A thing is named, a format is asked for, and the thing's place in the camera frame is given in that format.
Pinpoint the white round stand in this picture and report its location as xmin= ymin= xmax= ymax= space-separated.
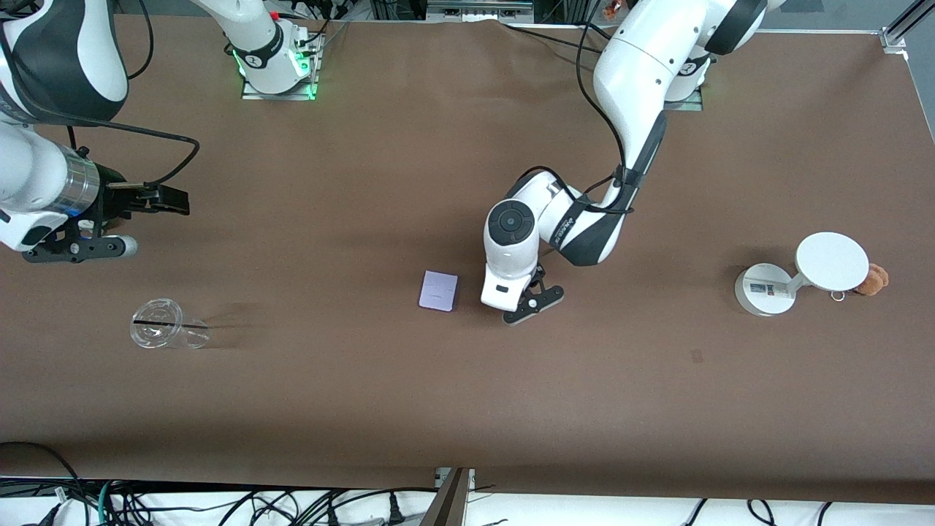
xmin=735 ymin=232 xmax=871 ymax=316

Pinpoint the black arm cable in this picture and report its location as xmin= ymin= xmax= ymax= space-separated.
xmin=22 ymin=0 xmax=201 ymax=188
xmin=520 ymin=0 xmax=638 ymax=216

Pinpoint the clear plastic cup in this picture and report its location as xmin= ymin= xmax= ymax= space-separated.
xmin=130 ymin=297 xmax=213 ymax=350

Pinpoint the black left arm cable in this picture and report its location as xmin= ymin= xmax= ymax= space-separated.
xmin=520 ymin=0 xmax=638 ymax=216

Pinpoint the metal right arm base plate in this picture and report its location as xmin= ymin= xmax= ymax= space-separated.
xmin=241 ymin=33 xmax=322 ymax=102

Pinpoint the brown table cover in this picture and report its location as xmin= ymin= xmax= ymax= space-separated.
xmin=0 ymin=15 xmax=935 ymax=505

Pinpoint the thick black floor cable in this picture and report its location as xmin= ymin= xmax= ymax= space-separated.
xmin=0 ymin=441 xmax=83 ymax=506

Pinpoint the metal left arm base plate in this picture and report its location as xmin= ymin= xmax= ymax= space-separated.
xmin=663 ymin=86 xmax=704 ymax=112

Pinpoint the grey metal mount post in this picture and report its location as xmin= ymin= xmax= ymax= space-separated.
xmin=420 ymin=468 xmax=477 ymax=526

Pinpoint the brown bear plush keychain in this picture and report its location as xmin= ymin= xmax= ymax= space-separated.
xmin=831 ymin=263 xmax=890 ymax=302

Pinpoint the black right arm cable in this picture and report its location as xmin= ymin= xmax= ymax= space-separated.
xmin=22 ymin=0 xmax=201 ymax=188

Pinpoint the aluminium frame rail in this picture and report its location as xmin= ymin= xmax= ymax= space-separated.
xmin=427 ymin=0 xmax=535 ymax=21

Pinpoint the black cable on table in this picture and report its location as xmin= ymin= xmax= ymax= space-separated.
xmin=500 ymin=22 xmax=608 ymax=56

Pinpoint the aluminium corner profile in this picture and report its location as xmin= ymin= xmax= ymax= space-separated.
xmin=880 ymin=0 xmax=935 ymax=53

